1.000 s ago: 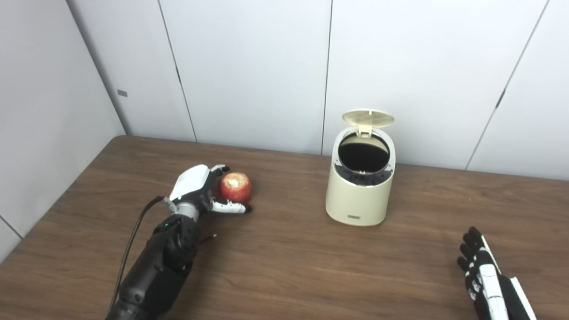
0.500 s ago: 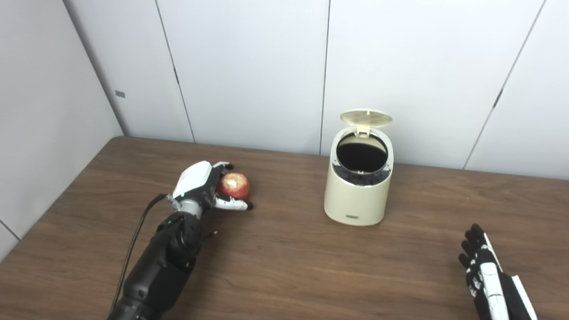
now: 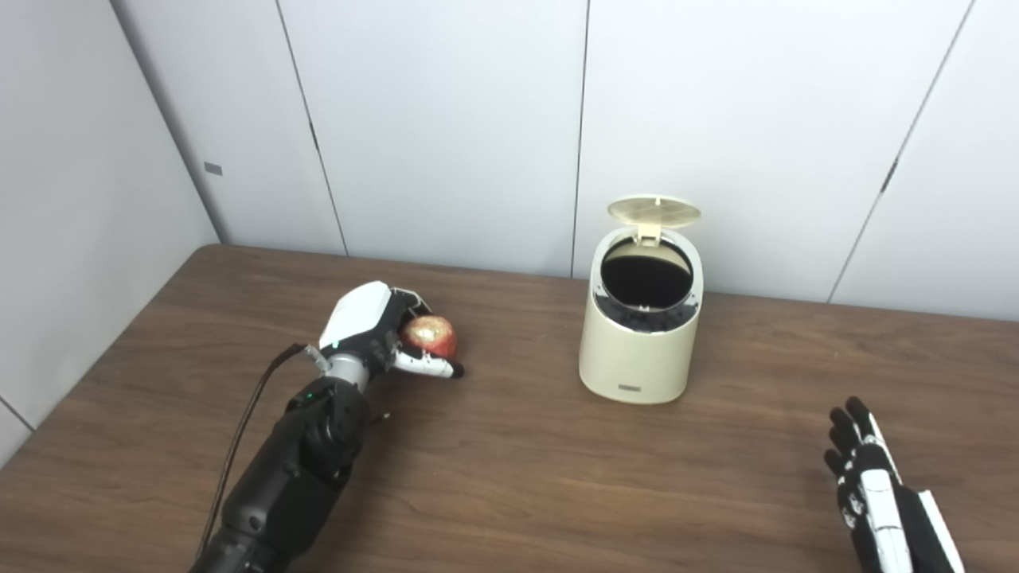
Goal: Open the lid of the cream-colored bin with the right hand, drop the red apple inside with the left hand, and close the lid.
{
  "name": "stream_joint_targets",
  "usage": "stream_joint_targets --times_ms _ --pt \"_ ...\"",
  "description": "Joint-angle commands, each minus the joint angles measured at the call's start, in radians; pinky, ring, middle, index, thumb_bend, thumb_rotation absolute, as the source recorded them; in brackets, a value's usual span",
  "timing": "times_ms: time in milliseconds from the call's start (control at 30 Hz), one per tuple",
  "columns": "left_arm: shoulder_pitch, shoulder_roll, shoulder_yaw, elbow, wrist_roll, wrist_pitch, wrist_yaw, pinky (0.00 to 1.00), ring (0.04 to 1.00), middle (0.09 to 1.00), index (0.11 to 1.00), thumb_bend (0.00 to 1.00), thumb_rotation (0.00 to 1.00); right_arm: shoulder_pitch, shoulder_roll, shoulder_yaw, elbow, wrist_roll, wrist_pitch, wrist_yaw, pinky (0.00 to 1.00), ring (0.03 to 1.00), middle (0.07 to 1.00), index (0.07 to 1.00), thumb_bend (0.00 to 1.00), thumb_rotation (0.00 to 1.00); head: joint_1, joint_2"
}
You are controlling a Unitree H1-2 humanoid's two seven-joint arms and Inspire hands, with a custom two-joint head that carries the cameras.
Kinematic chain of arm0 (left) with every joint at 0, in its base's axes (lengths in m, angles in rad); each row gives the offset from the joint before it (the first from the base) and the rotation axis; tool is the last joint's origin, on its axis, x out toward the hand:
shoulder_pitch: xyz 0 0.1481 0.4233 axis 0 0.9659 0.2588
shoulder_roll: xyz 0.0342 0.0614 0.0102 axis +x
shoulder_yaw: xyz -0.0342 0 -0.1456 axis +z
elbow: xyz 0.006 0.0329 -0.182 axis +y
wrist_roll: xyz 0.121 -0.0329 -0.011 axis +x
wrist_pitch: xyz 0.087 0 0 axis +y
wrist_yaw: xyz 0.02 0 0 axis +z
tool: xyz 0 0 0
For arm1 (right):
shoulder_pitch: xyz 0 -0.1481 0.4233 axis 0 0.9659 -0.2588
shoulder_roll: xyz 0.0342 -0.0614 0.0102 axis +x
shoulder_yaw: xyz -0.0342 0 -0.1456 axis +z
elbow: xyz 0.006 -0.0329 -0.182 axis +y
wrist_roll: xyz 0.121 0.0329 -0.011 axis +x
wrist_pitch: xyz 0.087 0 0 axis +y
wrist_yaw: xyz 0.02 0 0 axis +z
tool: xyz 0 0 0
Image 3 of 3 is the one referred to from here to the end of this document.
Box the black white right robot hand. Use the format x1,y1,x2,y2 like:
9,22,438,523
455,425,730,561
823,396,966,573

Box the round cream bin lid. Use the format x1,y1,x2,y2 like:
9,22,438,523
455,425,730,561
607,195,702,244

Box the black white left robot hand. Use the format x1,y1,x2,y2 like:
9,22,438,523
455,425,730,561
318,282,465,383

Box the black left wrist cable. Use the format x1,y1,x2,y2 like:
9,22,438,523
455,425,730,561
195,342,327,558

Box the red apple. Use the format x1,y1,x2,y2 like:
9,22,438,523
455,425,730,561
399,315,459,361

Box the cream-colored bin body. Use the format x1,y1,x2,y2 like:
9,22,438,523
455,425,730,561
579,226,705,405

